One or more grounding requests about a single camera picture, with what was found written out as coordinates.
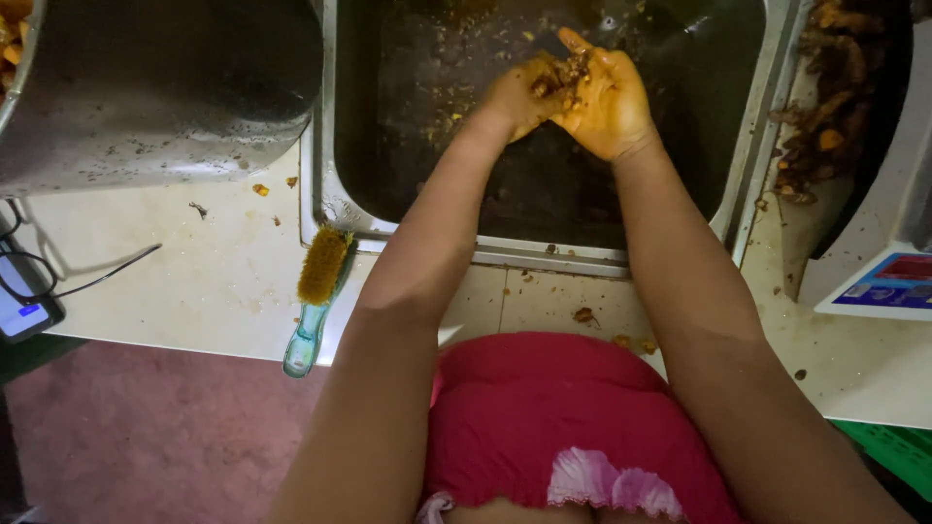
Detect heap of turmeric roots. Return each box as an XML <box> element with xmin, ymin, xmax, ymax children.
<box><xmin>770</xmin><ymin>0</ymin><xmax>885</xmax><ymax>206</ymax></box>

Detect person's right hand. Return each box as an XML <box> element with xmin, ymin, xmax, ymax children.
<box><xmin>552</xmin><ymin>28</ymin><xmax>658</xmax><ymax>163</ymax></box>

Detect chopped orange turmeric pieces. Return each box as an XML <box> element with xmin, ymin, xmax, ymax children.
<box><xmin>0</xmin><ymin>0</ymin><xmax>33</xmax><ymax>103</ymax></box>

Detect stainless steel sink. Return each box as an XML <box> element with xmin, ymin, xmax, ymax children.
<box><xmin>300</xmin><ymin>0</ymin><xmax>815</xmax><ymax>280</ymax></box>

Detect black eyeglasses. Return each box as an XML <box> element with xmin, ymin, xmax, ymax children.
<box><xmin>0</xmin><ymin>200</ymin><xmax>163</xmax><ymax>307</ymax></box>

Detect person's left hand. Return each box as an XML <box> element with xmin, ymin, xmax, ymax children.
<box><xmin>479</xmin><ymin>52</ymin><xmax>578</xmax><ymax>144</ymax></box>

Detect muddy turmeric root clump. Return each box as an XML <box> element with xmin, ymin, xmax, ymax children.
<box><xmin>530</xmin><ymin>49</ymin><xmax>592</xmax><ymax>112</ymax></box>

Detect black smartphone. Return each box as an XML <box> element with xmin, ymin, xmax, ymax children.
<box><xmin>0</xmin><ymin>244</ymin><xmax>67</xmax><ymax>344</ymax></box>

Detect green handled scrub brush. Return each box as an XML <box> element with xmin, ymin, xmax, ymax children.
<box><xmin>283</xmin><ymin>226</ymin><xmax>356</xmax><ymax>379</ymax></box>

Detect black scale bowl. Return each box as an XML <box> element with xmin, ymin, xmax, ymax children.
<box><xmin>770</xmin><ymin>0</ymin><xmax>915</xmax><ymax>260</ymax></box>

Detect large steel pot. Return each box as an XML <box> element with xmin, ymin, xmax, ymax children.
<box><xmin>0</xmin><ymin>0</ymin><xmax>325</xmax><ymax>199</ymax></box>

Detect green plastic crate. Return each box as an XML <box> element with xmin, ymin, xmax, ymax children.
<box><xmin>830</xmin><ymin>419</ymin><xmax>932</xmax><ymax>503</ymax></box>

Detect person's red pink garment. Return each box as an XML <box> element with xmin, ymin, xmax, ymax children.
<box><xmin>416</xmin><ymin>331</ymin><xmax>745</xmax><ymax>524</ymax></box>

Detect white weighing scale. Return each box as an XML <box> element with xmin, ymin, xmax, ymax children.
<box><xmin>797</xmin><ymin>0</ymin><xmax>932</xmax><ymax>323</ymax></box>

